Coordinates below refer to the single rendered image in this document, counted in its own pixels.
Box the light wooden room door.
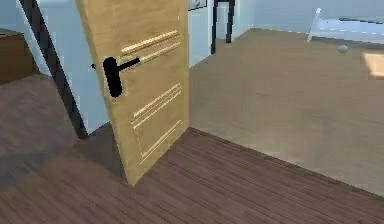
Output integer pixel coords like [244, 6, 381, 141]
[75, 0, 191, 187]

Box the black legged table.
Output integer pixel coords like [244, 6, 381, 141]
[210, 0, 236, 56]

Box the brown wooden cabinet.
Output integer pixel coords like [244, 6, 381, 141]
[0, 28, 42, 85]

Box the black door handle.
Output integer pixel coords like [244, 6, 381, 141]
[90, 56, 142, 99]

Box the framed wall picture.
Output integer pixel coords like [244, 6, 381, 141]
[188, 0, 208, 12]

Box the white bed frame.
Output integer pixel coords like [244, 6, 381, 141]
[305, 7, 384, 45]

